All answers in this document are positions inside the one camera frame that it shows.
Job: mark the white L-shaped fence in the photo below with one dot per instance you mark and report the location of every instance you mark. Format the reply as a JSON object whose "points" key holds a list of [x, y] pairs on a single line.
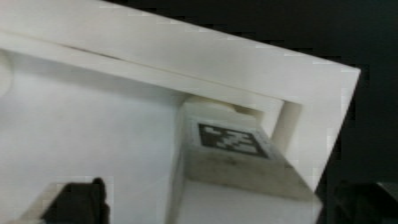
{"points": [[135, 45]]}

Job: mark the white square table top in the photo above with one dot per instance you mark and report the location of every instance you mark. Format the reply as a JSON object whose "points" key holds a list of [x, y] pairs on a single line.
{"points": [[87, 120]]}

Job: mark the white table leg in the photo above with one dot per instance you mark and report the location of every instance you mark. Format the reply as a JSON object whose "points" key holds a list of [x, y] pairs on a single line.
{"points": [[235, 183]]}

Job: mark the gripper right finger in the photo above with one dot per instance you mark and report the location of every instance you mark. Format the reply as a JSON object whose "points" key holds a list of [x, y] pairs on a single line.
{"points": [[359, 202]]}

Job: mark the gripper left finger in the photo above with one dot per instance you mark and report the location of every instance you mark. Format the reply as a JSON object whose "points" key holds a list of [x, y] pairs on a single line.
{"points": [[78, 206]]}

